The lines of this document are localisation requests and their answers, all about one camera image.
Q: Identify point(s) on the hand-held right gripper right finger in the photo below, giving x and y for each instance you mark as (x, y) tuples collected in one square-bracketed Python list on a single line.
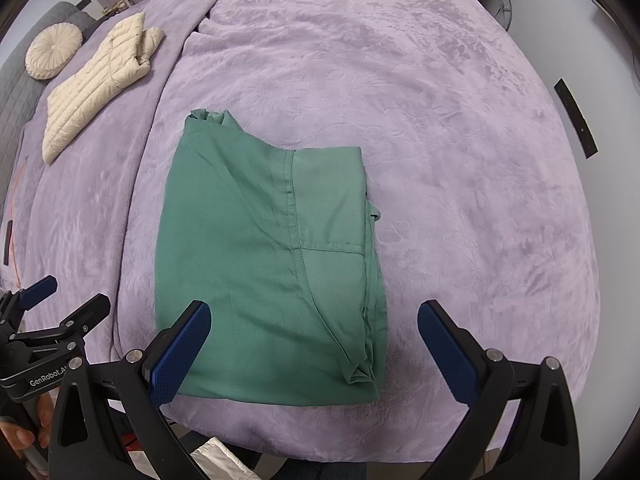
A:
[(447, 355)]

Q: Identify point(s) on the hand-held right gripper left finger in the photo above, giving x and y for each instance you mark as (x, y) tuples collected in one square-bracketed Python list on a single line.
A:
[(182, 355)]

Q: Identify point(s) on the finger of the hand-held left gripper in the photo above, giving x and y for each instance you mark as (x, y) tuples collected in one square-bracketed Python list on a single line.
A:
[(37, 292), (87, 315)]

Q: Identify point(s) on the green button-up jacket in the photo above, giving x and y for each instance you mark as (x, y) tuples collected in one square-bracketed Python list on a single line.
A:
[(260, 260)]

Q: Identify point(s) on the person's left hand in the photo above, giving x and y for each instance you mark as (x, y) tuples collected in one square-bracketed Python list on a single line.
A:
[(17, 442)]

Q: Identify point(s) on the small black remote control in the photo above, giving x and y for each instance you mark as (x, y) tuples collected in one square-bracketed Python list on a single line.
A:
[(7, 242)]

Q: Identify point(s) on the white cloth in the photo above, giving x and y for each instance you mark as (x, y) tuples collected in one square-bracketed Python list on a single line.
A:
[(225, 460)]

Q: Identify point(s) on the grey quilted headboard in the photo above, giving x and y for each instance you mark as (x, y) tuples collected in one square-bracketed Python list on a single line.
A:
[(20, 80)]

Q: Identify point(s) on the cream quilted down jacket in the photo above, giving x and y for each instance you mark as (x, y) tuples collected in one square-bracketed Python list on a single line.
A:
[(95, 85)]

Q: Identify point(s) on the round cream pleated cushion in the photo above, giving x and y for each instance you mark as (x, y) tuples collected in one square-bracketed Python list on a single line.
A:
[(52, 52)]

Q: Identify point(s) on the purple plush blanket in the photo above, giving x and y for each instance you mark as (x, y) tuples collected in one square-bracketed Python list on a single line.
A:
[(400, 110)]

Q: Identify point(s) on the black strip on floor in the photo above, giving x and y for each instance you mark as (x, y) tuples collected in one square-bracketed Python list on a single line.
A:
[(577, 120)]

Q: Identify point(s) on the standing fan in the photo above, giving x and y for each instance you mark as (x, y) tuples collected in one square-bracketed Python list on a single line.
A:
[(500, 7)]

